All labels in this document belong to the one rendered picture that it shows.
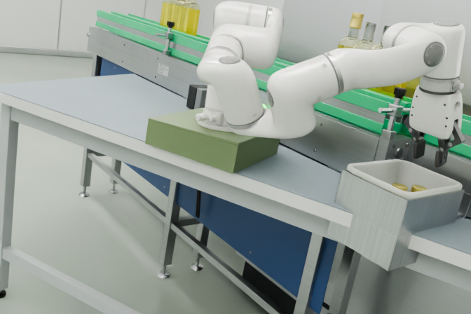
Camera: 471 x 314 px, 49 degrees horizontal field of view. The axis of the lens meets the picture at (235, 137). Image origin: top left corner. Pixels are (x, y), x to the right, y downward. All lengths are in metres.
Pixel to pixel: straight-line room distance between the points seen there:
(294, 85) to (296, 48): 0.98
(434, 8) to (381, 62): 0.62
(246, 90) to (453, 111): 0.42
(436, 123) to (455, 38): 0.18
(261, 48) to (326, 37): 0.70
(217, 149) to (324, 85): 0.36
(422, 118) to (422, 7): 0.51
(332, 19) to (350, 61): 0.85
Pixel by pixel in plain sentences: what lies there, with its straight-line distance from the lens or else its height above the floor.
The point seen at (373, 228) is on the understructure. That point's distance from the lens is 1.13.
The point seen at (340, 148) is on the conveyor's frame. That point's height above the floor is 0.81.
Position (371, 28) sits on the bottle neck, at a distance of 1.53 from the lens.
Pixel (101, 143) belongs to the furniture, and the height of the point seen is 0.68.
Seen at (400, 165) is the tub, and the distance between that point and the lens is 1.32.
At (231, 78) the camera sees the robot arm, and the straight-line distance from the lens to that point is 1.01.
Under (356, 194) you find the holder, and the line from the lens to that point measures 1.15.
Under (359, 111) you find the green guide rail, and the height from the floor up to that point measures 0.92.
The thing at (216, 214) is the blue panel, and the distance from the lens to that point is 1.86.
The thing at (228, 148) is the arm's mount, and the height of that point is 0.81.
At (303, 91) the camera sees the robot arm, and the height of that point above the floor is 1.00.
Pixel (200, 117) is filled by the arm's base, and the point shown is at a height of 0.85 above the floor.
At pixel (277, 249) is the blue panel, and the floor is 0.43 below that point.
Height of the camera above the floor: 1.15
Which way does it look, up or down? 15 degrees down
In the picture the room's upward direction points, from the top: 10 degrees clockwise
